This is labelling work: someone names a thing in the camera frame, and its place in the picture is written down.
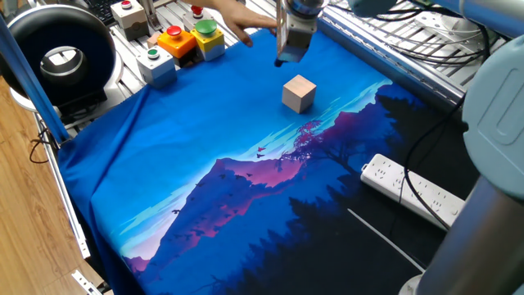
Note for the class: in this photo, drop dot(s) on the silver Schunk gripper body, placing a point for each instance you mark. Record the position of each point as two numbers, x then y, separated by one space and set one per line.
296 39

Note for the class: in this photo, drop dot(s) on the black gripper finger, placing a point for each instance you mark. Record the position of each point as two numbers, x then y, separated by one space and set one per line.
279 63

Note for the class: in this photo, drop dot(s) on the small wooden cube block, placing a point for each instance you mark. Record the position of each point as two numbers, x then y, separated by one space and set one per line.
298 95

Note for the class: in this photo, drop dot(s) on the bare human forearm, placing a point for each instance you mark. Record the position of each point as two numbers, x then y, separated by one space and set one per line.
200 2

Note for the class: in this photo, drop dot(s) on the tiny wooden block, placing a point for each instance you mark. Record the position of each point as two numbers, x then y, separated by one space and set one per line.
154 40

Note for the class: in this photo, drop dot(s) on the bare human hand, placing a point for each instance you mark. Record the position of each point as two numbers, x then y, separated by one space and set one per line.
243 18

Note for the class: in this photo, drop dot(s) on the yellow box green button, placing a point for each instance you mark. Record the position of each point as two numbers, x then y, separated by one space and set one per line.
209 41

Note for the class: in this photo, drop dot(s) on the white box red mushroom button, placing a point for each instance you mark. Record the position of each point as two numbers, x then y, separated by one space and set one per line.
197 11

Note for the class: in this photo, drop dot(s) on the printed mountain landscape cloth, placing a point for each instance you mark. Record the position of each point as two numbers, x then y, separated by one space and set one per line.
204 131

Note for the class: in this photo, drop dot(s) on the orange box red button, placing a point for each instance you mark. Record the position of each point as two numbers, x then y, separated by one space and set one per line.
177 43

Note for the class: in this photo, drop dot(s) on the grey box green button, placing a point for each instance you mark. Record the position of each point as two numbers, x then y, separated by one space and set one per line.
157 69

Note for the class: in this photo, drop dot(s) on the grey box red button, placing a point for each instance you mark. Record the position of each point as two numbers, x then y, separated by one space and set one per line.
131 20

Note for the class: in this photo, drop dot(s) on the white power strip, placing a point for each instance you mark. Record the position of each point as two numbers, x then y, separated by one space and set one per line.
389 180

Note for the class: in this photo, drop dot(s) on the black keyboard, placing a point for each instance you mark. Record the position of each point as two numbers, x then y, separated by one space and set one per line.
102 10

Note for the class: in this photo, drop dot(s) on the blue metal bar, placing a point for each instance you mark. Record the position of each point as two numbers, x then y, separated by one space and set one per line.
32 90

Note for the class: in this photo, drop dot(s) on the aluminium frame rail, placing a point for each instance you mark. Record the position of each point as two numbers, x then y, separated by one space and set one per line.
401 65

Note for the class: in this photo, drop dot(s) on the metal upright bracket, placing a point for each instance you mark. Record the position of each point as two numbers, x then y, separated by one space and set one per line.
149 16

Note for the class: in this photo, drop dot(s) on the white table edge rail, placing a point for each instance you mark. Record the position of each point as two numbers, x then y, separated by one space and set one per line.
61 192

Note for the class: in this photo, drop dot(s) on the loose metal bracket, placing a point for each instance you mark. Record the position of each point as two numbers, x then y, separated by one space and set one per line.
86 282

